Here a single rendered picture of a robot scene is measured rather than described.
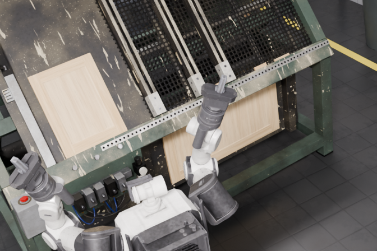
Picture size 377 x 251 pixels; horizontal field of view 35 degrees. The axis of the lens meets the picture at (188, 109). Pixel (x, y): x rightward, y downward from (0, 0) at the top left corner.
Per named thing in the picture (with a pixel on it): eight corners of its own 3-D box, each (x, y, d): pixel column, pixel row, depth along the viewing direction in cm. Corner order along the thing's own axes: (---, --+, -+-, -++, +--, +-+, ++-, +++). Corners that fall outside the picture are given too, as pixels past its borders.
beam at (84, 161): (10, 211, 310) (11, 210, 300) (0, 190, 310) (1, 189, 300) (325, 58, 394) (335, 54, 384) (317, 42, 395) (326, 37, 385)
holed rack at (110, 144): (102, 150, 321) (102, 150, 320) (100, 145, 321) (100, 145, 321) (329, 43, 384) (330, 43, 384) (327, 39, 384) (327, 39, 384)
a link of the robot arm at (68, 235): (82, 232, 226) (107, 240, 207) (56, 256, 220) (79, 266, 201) (65, 209, 222) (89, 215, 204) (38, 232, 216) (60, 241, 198)
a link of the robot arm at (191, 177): (216, 183, 241) (226, 198, 219) (184, 186, 239) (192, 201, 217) (214, 155, 239) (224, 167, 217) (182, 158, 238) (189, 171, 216)
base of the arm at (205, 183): (234, 200, 217) (242, 208, 206) (206, 223, 216) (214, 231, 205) (209, 169, 215) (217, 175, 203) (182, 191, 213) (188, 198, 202)
